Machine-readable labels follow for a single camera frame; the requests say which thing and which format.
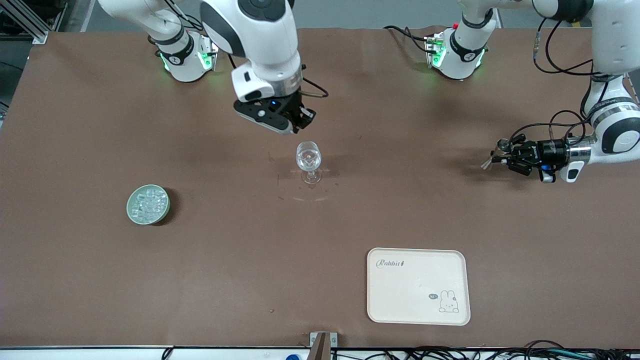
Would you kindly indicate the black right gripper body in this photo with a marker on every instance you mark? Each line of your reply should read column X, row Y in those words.
column 290, row 106

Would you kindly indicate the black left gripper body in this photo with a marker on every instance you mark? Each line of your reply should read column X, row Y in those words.
column 546, row 149

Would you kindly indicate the steel double jigger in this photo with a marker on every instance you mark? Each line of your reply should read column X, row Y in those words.
column 502, row 146

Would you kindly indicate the clear ice cube pile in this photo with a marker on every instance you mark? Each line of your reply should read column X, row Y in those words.
column 149, row 204

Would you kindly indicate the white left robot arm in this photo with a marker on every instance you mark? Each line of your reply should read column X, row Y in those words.
column 620, row 135

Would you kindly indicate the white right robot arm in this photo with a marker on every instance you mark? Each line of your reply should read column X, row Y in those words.
column 260, row 40

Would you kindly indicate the clear stemmed wine glass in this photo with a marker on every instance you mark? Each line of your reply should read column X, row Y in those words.
column 308, row 159

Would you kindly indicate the brown table cover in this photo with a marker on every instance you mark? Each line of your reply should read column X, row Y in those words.
column 250, row 250

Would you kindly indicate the cream rabbit print tray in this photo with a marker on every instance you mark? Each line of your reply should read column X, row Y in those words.
column 415, row 285

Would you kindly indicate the green round bowl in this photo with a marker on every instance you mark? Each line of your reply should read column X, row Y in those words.
column 129, row 207

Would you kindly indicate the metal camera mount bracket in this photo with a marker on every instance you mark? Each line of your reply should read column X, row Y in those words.
column 322, row 345

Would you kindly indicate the aluminium frame profile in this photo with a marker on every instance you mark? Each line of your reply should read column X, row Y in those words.
column 30, row 25

